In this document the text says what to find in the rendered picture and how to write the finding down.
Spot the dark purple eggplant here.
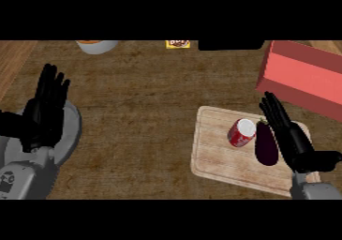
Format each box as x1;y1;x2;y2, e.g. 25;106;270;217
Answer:
253;117;280;167

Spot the red cardboard box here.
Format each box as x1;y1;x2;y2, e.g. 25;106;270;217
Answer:
255;40;342;125

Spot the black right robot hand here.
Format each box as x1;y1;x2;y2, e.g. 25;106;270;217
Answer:
258;91;342;174

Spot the red can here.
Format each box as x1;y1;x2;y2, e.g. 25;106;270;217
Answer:
225;117;258;148

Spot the pale wooden cutting board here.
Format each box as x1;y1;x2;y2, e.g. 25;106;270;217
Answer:
190;105;323;198

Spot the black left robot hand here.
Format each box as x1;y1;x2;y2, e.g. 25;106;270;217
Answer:
0;63;72;154

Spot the yellow food box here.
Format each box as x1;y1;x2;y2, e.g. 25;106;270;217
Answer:
165;40;192;50

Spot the white pot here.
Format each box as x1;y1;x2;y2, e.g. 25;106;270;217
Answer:
75;40;121;55

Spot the black appliance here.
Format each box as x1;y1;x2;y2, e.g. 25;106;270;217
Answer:
196;40;265;52

